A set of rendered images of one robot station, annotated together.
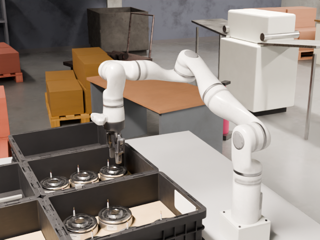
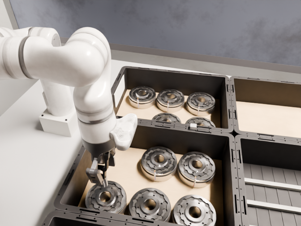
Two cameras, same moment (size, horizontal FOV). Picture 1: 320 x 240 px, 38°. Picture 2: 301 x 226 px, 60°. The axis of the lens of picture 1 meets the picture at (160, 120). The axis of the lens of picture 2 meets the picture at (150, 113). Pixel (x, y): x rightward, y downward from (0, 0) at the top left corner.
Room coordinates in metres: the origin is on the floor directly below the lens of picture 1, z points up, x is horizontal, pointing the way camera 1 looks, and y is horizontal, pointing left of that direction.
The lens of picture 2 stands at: (1.78, 0.48, 1.45)
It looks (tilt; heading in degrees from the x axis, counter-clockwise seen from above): 41 degrees down; 217
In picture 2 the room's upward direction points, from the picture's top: straight up
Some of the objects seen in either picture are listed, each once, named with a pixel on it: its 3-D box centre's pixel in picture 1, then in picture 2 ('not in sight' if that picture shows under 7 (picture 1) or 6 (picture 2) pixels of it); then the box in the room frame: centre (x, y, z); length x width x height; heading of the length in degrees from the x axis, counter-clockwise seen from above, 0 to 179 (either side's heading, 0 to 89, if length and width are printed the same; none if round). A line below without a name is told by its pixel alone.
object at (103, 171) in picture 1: (113, 170); (105, 197); (1.56, 0.17, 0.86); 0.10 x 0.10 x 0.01
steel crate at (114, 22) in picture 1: (116, 31); not in sight; (8.85, 0.81, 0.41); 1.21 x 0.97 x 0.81; 22
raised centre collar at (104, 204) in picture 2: (113, 169); (105, 197); (1.56, 0.17, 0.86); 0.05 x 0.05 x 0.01
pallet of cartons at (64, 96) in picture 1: (77, 84); not in sight; (5.04, 0.93, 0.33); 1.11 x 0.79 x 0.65; 22
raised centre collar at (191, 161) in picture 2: not in sight; (196, 164); (1.34, 0.31, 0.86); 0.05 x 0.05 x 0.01
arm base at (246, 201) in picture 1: (245, 194); (57, 91); (1.35, -0.28, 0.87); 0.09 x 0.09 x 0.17; 27
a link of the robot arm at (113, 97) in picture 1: (113, 84); (90, 75); (1.53, 0.16, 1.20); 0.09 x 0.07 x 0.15; 32
